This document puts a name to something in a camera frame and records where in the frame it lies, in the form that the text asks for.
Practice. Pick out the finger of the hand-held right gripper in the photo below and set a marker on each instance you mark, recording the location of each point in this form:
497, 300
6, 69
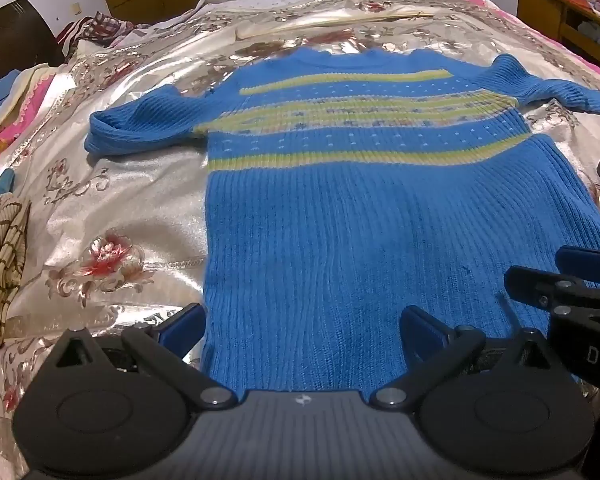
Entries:
582, 259
530, 284

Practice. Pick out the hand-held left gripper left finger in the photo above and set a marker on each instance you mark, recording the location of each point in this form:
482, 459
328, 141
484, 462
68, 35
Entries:
184, 326

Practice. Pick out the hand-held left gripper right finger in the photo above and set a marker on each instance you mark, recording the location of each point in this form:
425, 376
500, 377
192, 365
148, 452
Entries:
421, 331

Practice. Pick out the blue striped knitted sweater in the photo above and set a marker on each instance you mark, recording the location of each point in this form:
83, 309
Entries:
350, 220

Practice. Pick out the floral satin bedspread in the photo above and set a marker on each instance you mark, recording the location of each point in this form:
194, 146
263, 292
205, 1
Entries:
130, 200

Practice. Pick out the beige brown striped cloth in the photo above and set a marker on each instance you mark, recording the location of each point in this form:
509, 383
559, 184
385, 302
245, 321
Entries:
0, 265

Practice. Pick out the wooden desk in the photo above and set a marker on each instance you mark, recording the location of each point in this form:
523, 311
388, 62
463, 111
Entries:
565, 20

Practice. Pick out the pink white cloth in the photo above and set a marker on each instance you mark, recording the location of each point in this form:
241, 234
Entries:
10, 120

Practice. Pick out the plaid cloth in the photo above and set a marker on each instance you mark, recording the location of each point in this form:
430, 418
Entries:
97, 27

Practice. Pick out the dark headboard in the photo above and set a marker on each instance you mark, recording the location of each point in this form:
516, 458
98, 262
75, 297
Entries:
15, 40

